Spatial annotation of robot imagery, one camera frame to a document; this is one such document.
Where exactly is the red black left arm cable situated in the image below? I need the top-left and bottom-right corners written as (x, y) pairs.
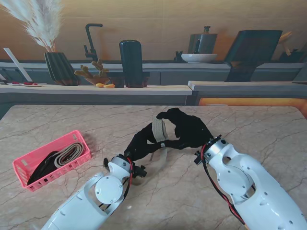
top-left (98, 157), bottom-right (134, 211)

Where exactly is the printed kitchen scene backdrop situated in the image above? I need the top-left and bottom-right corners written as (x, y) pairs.
top-left (0, 0), bottom-right (307, 106)

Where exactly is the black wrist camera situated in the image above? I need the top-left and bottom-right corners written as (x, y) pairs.
top-left (193, 150), bottom-right (204, 166)
top-left (132, 164), bottom-right (147, 179)

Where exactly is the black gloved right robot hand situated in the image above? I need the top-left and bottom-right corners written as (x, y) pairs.
top-left (155, 107), bottom-right (214, 150)

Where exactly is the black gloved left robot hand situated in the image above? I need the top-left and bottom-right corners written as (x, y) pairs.
top-left (124, 125), bottom-right (168, 165)

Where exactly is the dark brown braided belt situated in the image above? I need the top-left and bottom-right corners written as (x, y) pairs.
top-left (27, 150), bottom-right (59, 185)

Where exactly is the red black arm cable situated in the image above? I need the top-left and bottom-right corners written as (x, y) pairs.
top-left (98, 157), bottom-right (134, 211)
top-left (201, 145), bottom-right (248, 226)

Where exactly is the pink plastic storage basket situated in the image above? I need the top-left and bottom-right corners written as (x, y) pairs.
top-left (12, 130), bottom-right (92, 192)

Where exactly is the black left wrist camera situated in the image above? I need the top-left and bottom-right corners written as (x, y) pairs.
top-left (132, 164), bottom-right (147, 179)

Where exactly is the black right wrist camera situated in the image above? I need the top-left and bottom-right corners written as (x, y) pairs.
top-left (193, 150), bottom-right (204, 166)

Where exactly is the tan braided belt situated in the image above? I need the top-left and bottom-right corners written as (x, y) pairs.
top-left (53, 142), bottom-right (85, 169)

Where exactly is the red black right arm cable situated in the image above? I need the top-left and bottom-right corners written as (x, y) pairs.
top-left (201, 145), bottom-right (248, 226)

